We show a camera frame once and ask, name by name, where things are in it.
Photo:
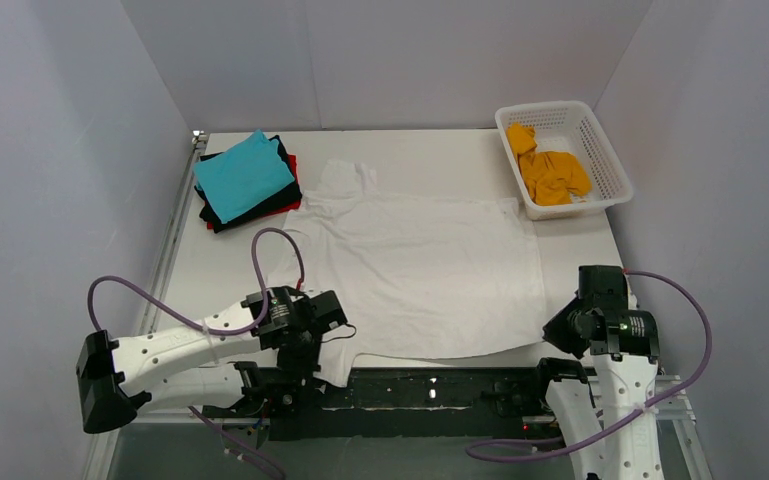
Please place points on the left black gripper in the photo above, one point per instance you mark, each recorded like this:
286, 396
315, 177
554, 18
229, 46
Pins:
268, 397

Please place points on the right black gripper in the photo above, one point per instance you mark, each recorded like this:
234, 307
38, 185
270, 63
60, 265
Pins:
557, 329

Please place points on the white t-shirt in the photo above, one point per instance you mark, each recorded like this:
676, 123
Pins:
419, 277

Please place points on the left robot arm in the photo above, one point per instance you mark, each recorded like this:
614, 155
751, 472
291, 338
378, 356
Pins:
254, 357

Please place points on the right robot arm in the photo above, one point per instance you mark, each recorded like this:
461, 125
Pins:
598, 392

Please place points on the folded black t-shirt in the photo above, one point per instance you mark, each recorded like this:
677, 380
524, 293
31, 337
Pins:
255, 178

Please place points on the yellow t-shirt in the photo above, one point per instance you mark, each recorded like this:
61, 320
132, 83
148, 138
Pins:
551, 178

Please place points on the folded cyan t-shirt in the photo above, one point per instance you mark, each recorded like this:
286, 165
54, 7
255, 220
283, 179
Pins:
237, 180

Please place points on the white plastic basket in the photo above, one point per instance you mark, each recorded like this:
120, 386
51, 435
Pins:
569, 126

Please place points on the folded red t-shirt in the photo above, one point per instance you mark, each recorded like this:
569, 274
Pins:
286, 199

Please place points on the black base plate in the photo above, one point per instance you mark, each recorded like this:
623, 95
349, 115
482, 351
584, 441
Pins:
498, 403

